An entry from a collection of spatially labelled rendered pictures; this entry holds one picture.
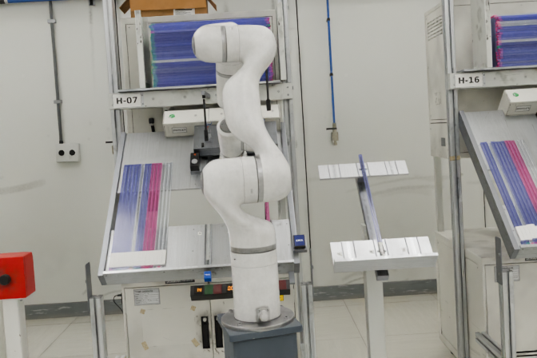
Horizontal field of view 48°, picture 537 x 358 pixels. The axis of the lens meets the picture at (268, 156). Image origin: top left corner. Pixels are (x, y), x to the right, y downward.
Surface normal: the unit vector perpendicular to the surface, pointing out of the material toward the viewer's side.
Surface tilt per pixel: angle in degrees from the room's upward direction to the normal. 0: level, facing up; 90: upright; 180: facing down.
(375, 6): 90
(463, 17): 90
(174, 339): 90
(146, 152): 44
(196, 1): 76
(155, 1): 80
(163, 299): 90
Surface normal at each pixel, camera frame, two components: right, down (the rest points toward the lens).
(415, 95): 0.02, 0.05
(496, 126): -0.03, -0.68
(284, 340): 0.25, 0.03
